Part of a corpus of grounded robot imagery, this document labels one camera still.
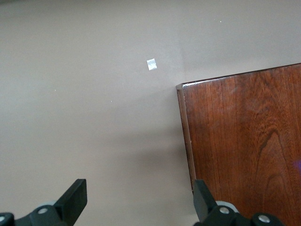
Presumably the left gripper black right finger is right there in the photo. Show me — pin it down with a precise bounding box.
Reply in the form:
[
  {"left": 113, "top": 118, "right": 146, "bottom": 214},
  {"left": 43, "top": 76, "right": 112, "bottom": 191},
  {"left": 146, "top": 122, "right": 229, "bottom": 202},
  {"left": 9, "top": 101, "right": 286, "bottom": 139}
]
[{"left": 192, "top": 179, "right": 283, "bottom": 226}]

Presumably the dark brown wooden cabinet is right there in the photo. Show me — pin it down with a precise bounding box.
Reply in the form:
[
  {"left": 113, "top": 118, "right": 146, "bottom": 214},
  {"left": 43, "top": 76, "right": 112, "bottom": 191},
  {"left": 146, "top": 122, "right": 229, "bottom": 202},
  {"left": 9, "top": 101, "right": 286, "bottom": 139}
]
[{"left": 175, "top": 63, "right": 301, "bottom": 226}]

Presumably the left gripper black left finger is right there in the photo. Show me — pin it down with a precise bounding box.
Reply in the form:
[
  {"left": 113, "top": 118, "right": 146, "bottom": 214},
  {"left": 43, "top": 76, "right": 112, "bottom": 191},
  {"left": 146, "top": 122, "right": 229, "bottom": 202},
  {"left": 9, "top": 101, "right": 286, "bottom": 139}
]
[{"left": 0, "top": 178, "right": 88, "bottom": 226}]

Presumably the small tape piece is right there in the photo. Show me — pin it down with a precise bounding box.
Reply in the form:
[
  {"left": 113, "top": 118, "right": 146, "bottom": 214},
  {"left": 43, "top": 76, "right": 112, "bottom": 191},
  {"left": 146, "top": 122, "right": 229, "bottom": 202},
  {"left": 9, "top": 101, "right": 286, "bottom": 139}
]
[{"left": 146, "top": 58, "right": 157, "bottom": 72}]

